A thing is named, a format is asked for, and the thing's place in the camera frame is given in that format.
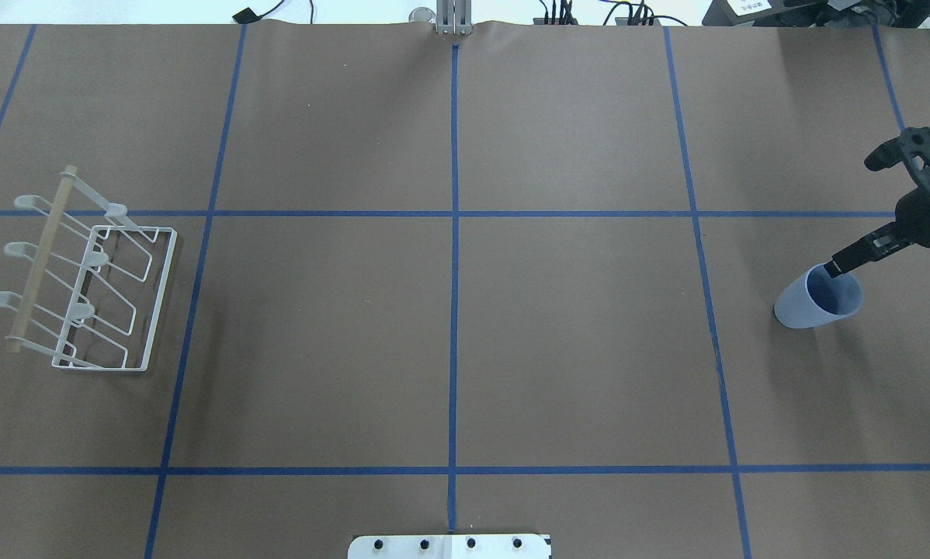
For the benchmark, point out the light blue plastic cup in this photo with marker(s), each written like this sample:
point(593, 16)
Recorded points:
point(816, 298)

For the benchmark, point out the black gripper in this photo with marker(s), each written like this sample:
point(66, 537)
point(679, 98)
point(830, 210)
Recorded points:
point(924, 221)

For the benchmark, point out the aluminium frame post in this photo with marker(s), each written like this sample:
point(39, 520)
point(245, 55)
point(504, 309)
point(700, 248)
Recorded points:
point(454, 18)

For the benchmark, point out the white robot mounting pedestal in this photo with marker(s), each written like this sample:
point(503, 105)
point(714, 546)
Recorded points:
point(482, 545)

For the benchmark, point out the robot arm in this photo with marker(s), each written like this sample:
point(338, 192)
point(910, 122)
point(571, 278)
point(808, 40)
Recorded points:
point(832, 285)

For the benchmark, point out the white wire cup holder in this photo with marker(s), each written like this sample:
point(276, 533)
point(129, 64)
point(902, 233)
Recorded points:
point(96, 284)

